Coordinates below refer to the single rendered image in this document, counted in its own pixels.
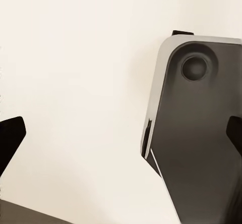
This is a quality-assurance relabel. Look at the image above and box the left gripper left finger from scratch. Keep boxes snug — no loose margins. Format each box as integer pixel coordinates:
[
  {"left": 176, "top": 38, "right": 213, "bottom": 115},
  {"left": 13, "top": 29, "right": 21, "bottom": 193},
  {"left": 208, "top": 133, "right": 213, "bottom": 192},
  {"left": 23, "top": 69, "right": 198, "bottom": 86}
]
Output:
[{"left": 0, "top": 116, "right": 26, "bottom": 176}]

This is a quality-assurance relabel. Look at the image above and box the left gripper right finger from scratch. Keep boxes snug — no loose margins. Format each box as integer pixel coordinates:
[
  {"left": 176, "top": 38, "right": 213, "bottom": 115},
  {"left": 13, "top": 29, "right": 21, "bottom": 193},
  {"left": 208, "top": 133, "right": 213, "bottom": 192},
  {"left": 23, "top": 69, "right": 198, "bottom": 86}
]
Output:
[{"left": 226, "top": 116, "right": 242, "bottom": 156}]

